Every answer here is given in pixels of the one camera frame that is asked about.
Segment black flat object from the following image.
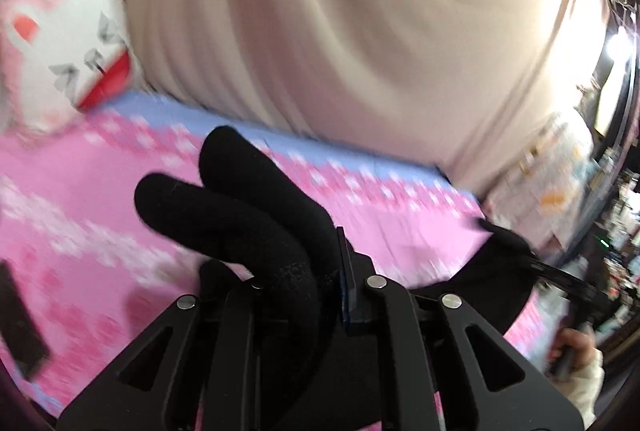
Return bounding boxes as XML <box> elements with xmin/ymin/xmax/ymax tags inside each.
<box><xmin>0</xmin><ymin>260</ymin><xmax>52</xmax><ymax>379</ymax></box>

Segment bright lamp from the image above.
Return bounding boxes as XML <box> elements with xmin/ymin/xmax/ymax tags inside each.
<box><xmin>602</xmin><ymin>25</ymin><xmax>635</xmax><ymax>62</ymax></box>

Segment person's right forearm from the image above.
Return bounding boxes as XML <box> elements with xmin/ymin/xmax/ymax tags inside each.
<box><xmin>562</xmin><ymin>350</ymin><xmax>607</xmax><ymax>431</ymax></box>

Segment cream floral quilt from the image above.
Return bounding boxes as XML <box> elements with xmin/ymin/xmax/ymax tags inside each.
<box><xmin>482</xmin><ymin>108</ymin><xmax>603</xmax><ymax>257</ymax></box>

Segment person's right hand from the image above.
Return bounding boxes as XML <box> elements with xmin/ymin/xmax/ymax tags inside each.
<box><xmin>547</xmin><ymin>327</ymin><xmax>600</xmax><ymax>381</ymax></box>

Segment beige curtain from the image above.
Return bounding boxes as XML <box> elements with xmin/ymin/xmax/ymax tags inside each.
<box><xmin>65</xmin><ymin>0</ymin><xmax>613</xmax><ymax>207</ymax></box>

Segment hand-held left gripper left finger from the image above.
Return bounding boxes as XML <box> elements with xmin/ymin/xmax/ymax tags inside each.
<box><xmin>55</xmin><ymin>281</ymin><xmax>267</xmax><ymax>431</ymax></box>

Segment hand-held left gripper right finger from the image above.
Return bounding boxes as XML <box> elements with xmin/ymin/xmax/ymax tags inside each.
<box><xmin>336</xmin><ymin>226</ymin><xmax>586</xmax><ymax>431</ymax></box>

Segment pink floral bed sheet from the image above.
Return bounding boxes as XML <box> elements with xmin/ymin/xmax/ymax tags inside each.
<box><xmin>0</xmin><ymin>88</ymin><xmax>556</xmax><ymax>431</ymax></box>

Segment black pants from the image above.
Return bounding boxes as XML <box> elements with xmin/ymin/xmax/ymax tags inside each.
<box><xmin>134</xmin><ymin>126</ymin><xmax>537</xmax><ymax>431</ymax></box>

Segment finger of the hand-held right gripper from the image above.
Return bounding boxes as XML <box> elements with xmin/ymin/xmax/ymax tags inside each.
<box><xmin>520</xmin><ymin>255</ymin><xmax>597</xmax><ymax>301</ymax></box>

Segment white cat face pillow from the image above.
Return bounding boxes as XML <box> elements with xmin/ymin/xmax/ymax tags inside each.
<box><xmin>0</xmin><ymin>0</ymin><xmax>146</xmax><ymax>134</ymax></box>

